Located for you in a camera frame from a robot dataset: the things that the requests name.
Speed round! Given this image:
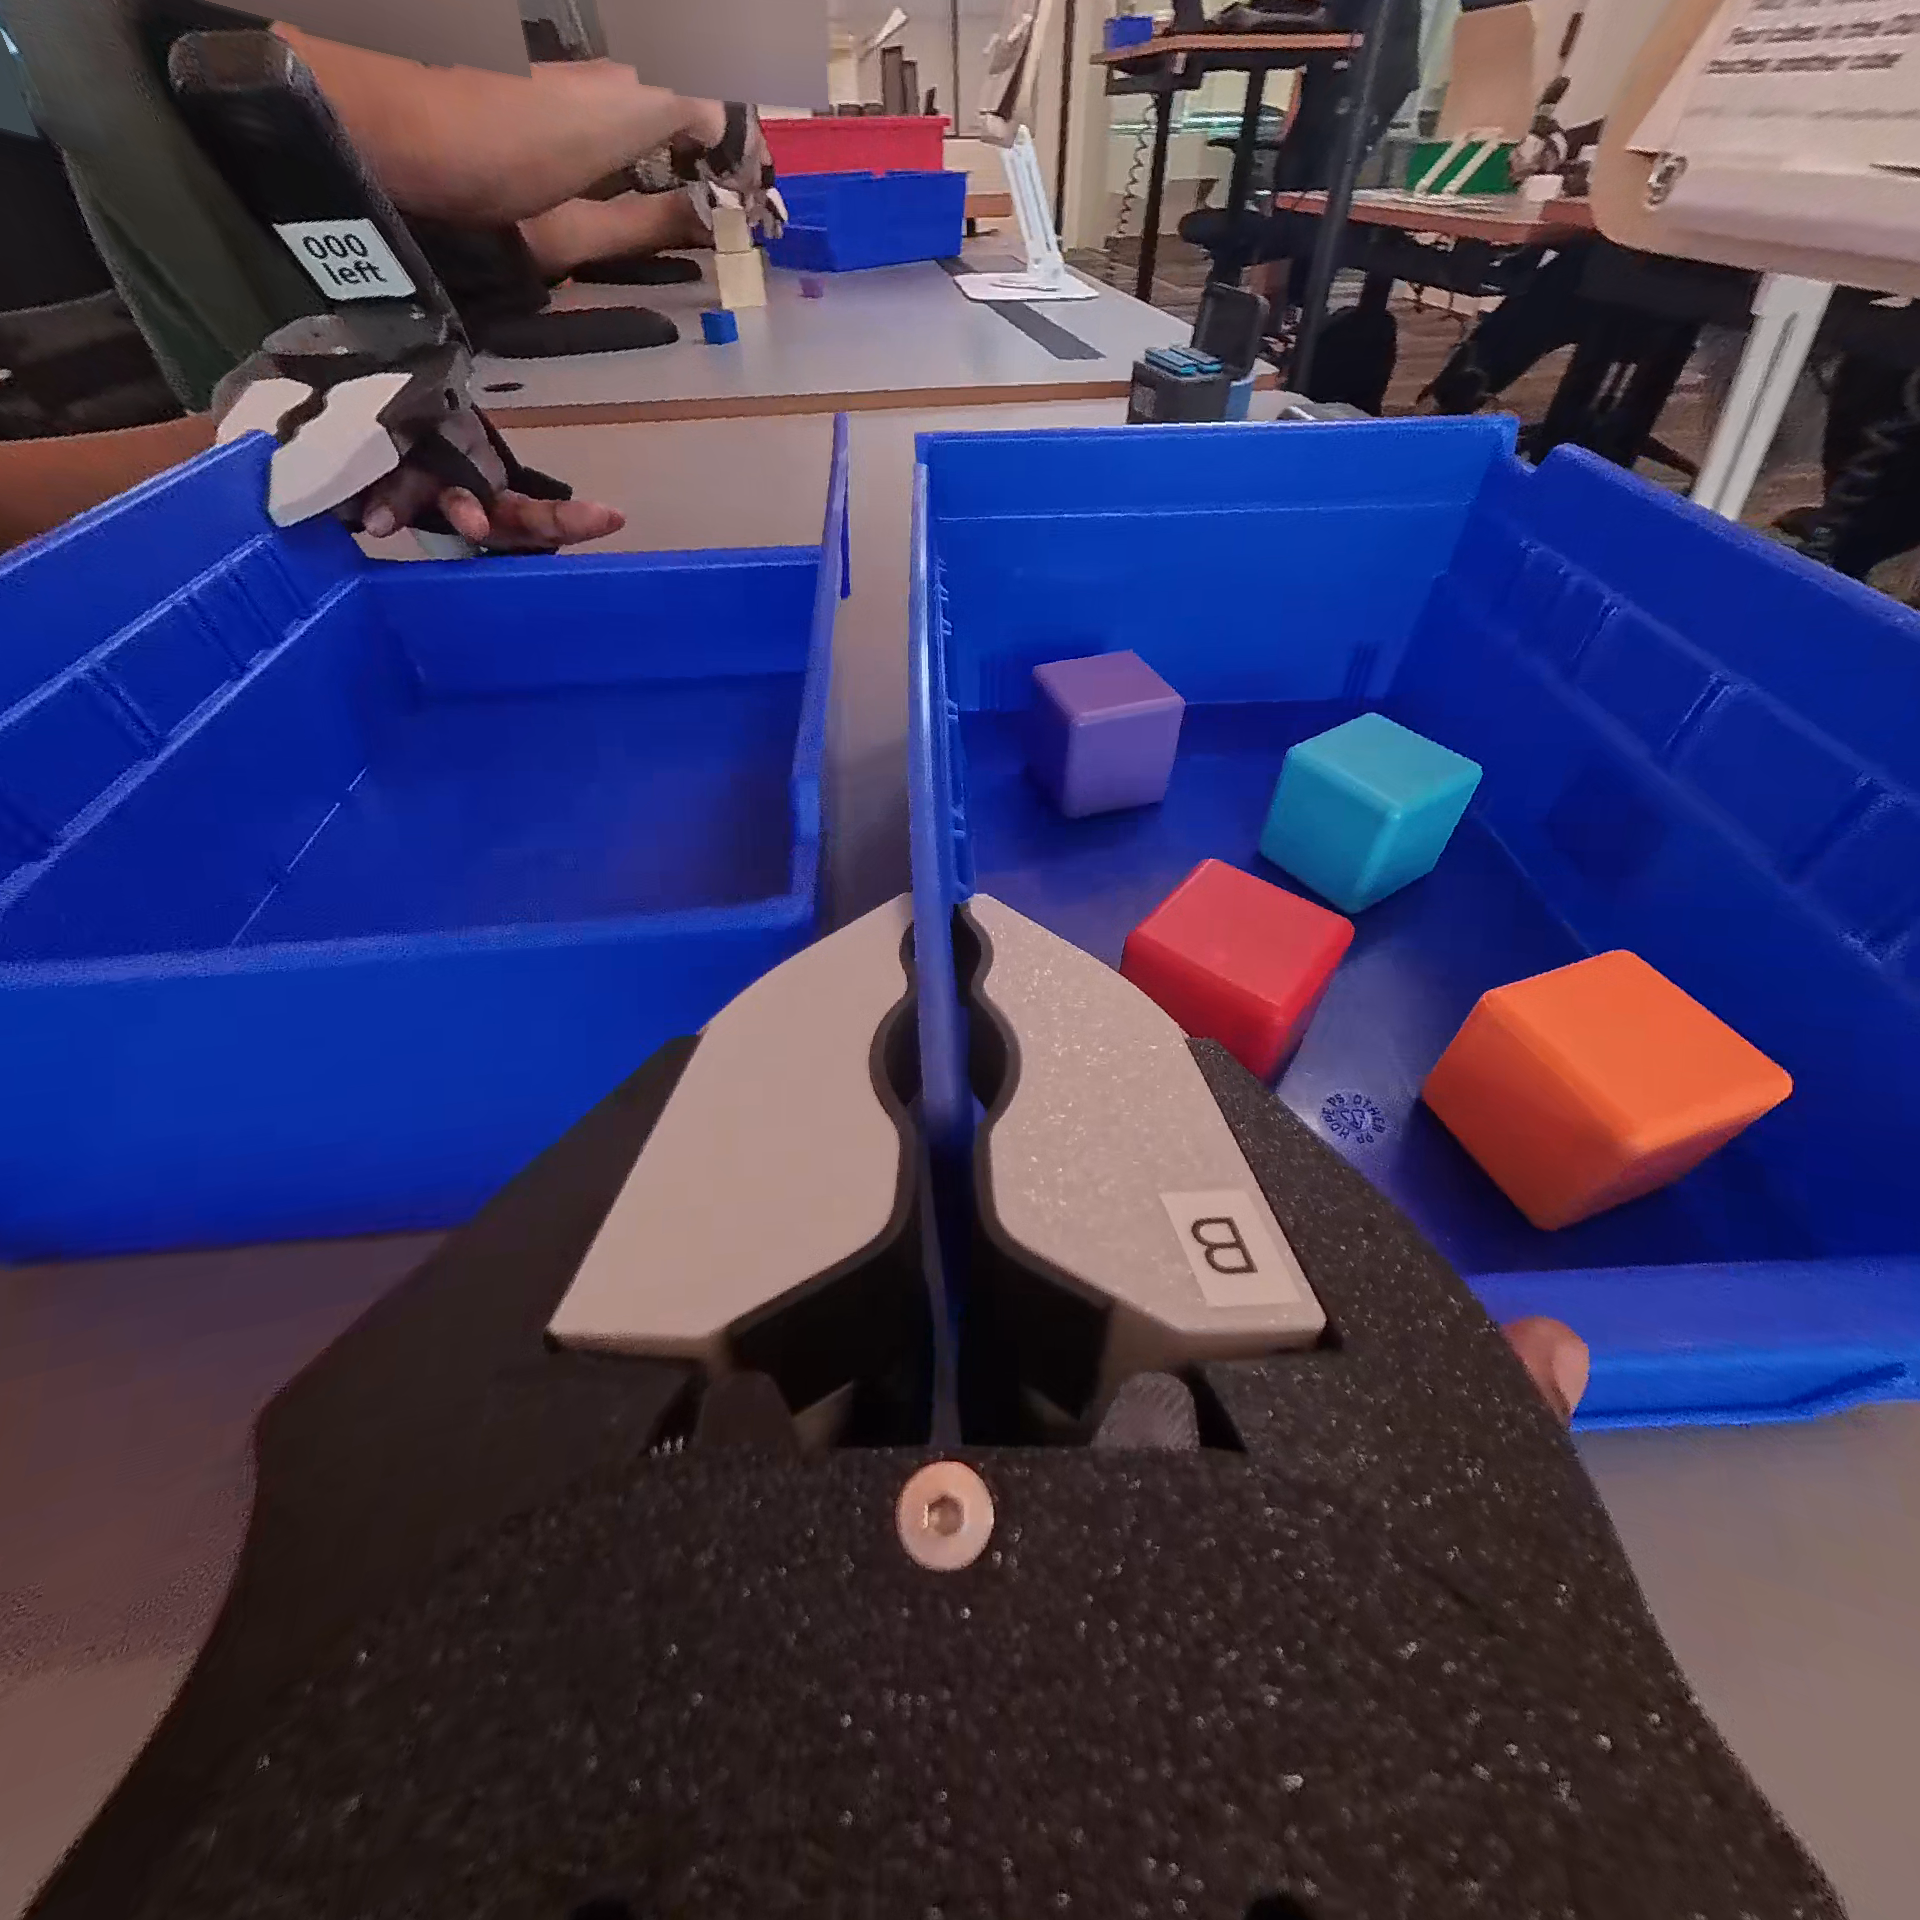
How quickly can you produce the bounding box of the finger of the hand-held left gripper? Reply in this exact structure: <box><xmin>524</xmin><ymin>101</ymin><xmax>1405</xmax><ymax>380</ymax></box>
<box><xmin>420</xmin><ymin>405</ymin><xmax>573</xmax><ymax>506</ymax></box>
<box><xmin>263</xmin><ymin>374</ymin><xmax>408</xmax><ymax>533</ymax></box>

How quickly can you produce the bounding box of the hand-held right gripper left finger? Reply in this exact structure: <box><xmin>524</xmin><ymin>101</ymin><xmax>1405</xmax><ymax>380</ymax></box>
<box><xmin>549</xmin><ymin>894</ymin><xmax>918</xmax><ymax>1368</ymax></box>

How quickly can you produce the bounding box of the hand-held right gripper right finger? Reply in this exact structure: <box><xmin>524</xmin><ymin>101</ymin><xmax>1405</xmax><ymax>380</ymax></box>
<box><xmin>965</xmin><ymin>894</ymin><xmax>1329</xmax><ymax>1411</ymax></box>

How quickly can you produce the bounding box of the red foam cube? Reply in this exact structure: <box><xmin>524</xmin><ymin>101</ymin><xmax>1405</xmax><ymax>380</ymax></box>
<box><xmin>1122</xmin><ymin>858</ymin><xmax>1355</xmax><ymax>1079</ymax></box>

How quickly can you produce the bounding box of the blue plastic bin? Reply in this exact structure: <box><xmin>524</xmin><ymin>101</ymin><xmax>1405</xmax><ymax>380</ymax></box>
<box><xmin>772</xmin><ymin>174</ymin><xmax>971</xmax><ymax>271</ymax></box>
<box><xmin>912</xmin><ymin>415</ymin><xmax>1920</xmax><ymax>1427</ymax></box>
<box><xmin>0</xmin><ymin>421</ymin><xmax>852</xmax><ymax>1259</ymax></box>

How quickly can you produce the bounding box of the teal foam cube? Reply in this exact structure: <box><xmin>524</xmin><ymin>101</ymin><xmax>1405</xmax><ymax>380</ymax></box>
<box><xmin>1258</xmin><ymin>710</ymin><xmax>1481</xmax><ymax>915</ymax></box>

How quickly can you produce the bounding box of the purple foam cube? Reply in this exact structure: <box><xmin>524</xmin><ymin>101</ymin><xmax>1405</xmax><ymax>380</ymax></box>
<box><xmin>1029</xmin><ymin>654</ymin><xmax>1189</xmax><ymax>820</ymax></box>

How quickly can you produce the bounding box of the orange foam cube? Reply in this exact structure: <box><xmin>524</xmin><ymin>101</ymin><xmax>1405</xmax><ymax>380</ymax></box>
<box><xmin>1419</xmin><ymin>954</ymin><xmax>1797</xmax><ymax>1230</ymax></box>

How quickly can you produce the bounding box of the person's left forearm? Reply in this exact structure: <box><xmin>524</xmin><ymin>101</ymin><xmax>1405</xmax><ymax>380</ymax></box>
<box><xmin>0</xmin><ymin>405</ymin><xmax>300</xmax><ymax>548</ymax></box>

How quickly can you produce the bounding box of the person's left hand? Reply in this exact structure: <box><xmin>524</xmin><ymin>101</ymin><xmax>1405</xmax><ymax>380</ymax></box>
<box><xmin>355</xmin><ymin>474</ymin><xmax>627</xmax><ymax>562</ymax></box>

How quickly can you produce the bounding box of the person's right hand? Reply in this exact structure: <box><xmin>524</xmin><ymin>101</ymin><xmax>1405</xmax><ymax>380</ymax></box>
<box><xmin>1496</xmin><ymin>1317</ymin><xmax>1595</xmax><ymax>1418</ymax></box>

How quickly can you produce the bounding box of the black desk mat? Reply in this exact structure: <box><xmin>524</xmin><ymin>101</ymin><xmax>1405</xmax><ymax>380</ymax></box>
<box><xmin>480</xmin><ymin>301</ymin><xmax>686</xmax><ymax>362</ymax></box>

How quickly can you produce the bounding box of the white sign stand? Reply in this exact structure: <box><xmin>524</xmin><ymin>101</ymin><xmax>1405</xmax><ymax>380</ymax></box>
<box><xmin>955</xmin><ymin>119</ymin><xmax>1100</xmax><ymax>301</ymax></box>

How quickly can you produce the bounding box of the black power unit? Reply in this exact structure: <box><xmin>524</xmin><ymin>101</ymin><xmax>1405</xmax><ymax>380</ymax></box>
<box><xmin>1132</xmin><ymin>346</ymin><xmax>1258</xmax><ymax>421</ymax></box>

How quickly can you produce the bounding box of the brown office desk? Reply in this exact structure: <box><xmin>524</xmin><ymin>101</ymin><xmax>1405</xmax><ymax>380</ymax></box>
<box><xmin>1278</xmin><ymin>185</ymin><xmax>1607</xmax><ymax>242</ymax></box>

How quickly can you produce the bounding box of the printed sign board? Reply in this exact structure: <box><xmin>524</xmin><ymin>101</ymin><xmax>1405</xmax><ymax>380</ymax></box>
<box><xmin>1590</xmin><ymin>0</ymin><xmax>1920</xmax><ymax>297</ymax></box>

